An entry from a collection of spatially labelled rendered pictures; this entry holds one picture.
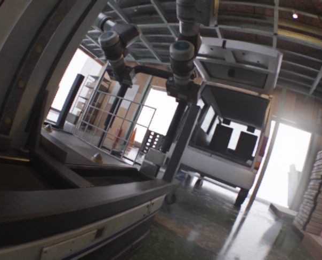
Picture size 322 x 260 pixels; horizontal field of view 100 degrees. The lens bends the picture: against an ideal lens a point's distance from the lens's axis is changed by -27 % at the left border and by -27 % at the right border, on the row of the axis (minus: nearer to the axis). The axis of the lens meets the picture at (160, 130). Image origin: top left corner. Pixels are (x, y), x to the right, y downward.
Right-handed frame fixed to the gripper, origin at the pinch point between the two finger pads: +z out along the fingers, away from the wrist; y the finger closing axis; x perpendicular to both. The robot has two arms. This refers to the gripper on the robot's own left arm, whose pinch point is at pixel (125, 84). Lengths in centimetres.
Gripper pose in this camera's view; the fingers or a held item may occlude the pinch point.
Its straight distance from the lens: 95.6
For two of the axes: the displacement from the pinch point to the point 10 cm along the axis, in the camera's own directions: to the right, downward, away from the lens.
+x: 4.4, -8.1, 4.0
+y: 8.9, 3.3, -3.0
